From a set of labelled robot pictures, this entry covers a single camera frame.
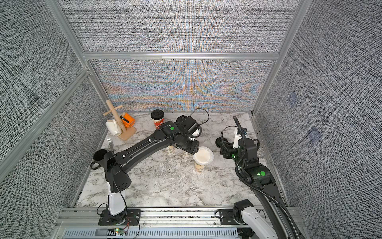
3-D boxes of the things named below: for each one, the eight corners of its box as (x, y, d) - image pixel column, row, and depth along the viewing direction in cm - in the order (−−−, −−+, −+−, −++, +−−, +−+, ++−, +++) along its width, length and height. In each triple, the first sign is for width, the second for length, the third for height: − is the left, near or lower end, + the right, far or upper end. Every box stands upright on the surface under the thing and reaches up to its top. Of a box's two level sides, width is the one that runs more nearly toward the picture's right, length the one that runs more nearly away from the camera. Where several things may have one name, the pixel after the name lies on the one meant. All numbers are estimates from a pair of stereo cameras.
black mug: (95, 171, 91) (86, 163, 83) (105, 156, 98) (97, 148, 89) (104, 173, 91) (96, 165, 82) (113, 158, 97) (106, 150, 89)
